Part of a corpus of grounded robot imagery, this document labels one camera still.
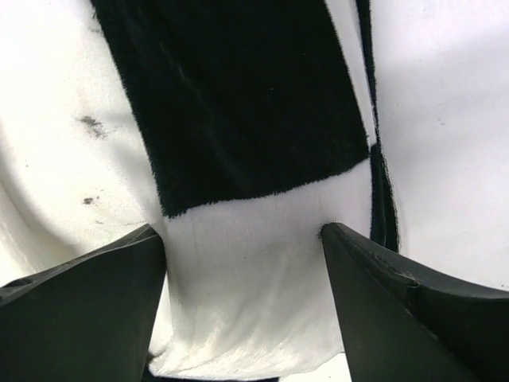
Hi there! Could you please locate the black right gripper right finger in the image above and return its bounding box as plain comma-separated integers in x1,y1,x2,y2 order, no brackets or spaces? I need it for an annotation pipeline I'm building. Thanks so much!
321,223,508,381

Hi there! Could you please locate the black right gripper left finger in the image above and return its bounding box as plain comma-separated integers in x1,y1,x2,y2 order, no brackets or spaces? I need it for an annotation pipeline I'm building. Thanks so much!
1,226,165,382

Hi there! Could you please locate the black white checkered pillowcase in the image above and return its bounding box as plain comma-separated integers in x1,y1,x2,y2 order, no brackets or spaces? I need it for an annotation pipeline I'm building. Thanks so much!
1,1,398,380

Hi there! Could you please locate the white pillow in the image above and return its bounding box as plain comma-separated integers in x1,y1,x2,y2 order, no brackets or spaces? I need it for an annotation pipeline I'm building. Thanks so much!
371,1,508,290

